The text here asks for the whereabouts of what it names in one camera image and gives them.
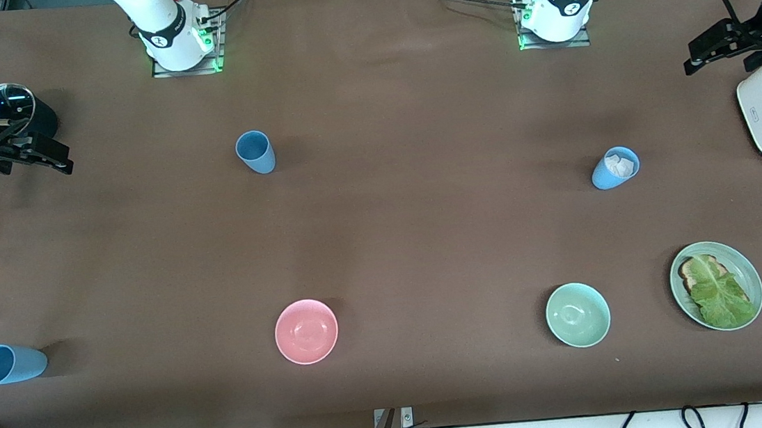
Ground blue cup holding paper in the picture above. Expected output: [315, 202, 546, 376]
[589, 145, 642, 191]

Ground dark blue saucepan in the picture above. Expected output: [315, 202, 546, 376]
[0, 78, 67, 207]

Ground crumpled white paper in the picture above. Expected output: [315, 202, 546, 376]
[603, 151, 635, 179]

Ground blue cup lying sideways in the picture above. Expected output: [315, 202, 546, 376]
[0, 341, 50, 386]

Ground toast slice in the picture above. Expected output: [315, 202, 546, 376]
[676, 251, 751, 309]

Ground pale green plate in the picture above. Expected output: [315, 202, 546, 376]
[667, 237, 762, 337]

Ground green lettuce leaf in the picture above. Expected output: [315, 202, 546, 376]
[686, 250, 760, 333]

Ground pale green bowl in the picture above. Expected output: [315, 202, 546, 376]
[543, 280, 614, 351]

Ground pink bowl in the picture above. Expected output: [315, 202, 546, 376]
[271, 296, 342, 368]

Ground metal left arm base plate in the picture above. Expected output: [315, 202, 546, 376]
[513, 0, 593, 53]

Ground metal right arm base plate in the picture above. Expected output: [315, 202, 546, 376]
[147, 9, 228, 79]

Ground black right base cable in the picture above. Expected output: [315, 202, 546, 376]
[196, 0, 265, 24]

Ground metal mount bracket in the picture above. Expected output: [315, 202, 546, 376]
[372, 405, 415, 428]

